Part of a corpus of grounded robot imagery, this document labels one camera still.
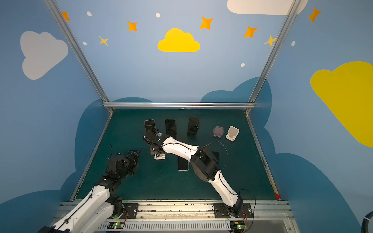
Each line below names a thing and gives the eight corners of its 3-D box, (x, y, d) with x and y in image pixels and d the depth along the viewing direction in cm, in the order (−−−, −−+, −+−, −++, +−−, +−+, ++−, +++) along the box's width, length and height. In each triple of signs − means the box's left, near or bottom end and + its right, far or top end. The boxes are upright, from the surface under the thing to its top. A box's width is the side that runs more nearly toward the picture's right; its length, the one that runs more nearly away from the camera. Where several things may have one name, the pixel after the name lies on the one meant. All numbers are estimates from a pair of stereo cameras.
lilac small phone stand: (213, 138, 106) (214, 134, 102) (212, 129, 111) (213, 125, 107) (223, 138, 106) (224, 134, 102) (221, 129, 111) (223, 126, 107)
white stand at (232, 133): (224, 137, 106) (227, 130, 99) (228, 132, 109) (231, 125, 102) (233, 142, 104) (236, 135, 97) (237, 137, 107) (240, 129, 100)
